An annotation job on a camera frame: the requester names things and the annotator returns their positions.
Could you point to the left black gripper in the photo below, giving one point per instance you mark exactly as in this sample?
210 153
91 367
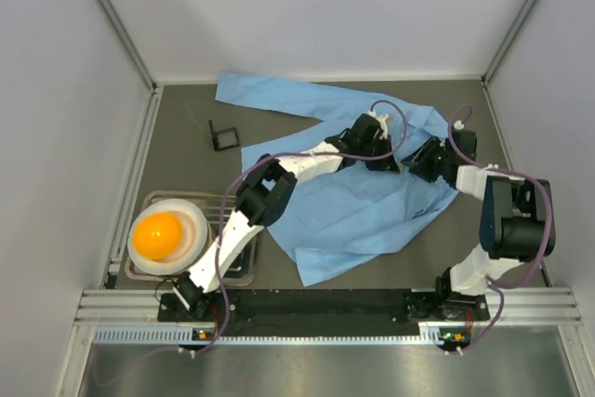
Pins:
381 157

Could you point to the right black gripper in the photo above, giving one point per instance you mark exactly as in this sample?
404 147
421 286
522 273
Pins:
419 161

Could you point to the light blue button shirt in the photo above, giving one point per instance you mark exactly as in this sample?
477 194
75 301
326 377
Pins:
339 221

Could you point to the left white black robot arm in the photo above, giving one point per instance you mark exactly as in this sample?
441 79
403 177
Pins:
263 193

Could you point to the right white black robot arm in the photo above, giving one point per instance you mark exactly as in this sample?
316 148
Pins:
516 223

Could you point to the white bowl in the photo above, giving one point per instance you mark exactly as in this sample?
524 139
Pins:
196 235

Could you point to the orange ball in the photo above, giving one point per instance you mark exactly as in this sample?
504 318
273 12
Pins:
157 236

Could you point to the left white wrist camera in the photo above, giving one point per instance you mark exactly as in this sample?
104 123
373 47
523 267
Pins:
384 120

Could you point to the small black frame stand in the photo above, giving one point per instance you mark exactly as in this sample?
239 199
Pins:
223 139

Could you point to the aluminium frame rail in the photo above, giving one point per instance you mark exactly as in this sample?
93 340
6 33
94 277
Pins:
523 307

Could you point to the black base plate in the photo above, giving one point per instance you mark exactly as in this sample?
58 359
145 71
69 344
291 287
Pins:
343 312

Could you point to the grey slotted cable duct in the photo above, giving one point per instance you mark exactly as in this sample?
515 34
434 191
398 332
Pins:
189 336

